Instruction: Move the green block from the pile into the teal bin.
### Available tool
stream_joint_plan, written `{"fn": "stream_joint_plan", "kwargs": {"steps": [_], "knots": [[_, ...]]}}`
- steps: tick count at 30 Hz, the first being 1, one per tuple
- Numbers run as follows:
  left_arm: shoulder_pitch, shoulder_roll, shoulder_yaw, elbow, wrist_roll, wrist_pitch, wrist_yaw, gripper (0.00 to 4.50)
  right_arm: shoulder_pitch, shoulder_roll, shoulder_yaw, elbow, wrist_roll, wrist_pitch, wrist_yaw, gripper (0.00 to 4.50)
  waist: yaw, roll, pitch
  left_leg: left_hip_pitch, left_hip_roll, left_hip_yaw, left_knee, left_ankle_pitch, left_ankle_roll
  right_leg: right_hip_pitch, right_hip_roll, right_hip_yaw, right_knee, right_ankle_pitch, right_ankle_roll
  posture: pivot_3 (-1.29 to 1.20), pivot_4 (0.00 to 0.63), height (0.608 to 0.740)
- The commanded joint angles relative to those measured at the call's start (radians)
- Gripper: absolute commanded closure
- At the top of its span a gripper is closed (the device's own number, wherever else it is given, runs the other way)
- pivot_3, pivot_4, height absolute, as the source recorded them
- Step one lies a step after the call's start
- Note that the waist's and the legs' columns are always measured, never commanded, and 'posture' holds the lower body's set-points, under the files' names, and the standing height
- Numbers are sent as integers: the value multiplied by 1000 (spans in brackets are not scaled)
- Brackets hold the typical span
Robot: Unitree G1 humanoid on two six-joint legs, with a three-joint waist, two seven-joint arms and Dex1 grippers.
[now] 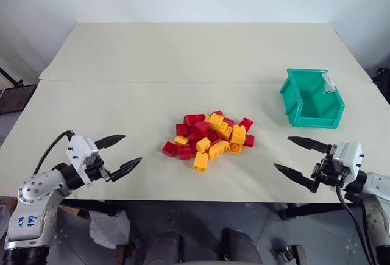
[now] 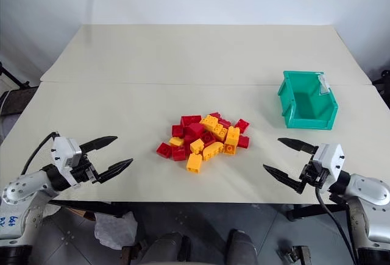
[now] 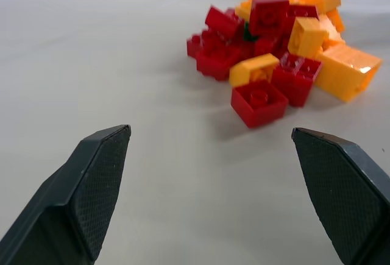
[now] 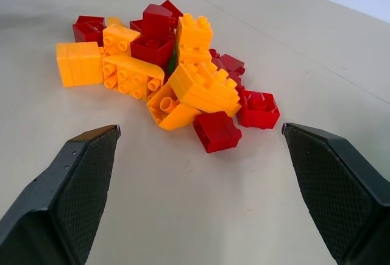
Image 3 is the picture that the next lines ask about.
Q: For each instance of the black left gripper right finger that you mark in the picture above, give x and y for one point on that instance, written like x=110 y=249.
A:
x=341 y=195

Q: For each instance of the red toy brick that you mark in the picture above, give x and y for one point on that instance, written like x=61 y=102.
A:
x=217 y=62
x=303 y=11
x=295 y=79
x=265 y=45
x=221 y=19
x=268 y=15
x=195 y=44
x=259 y=102

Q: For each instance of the dark green toy brick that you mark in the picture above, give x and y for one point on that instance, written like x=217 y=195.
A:
x=248 y=33

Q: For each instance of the large orange toy brick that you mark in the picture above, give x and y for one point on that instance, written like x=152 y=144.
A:
x=345 y=70

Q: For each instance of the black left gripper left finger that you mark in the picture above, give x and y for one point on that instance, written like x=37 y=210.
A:
x=88 y=192

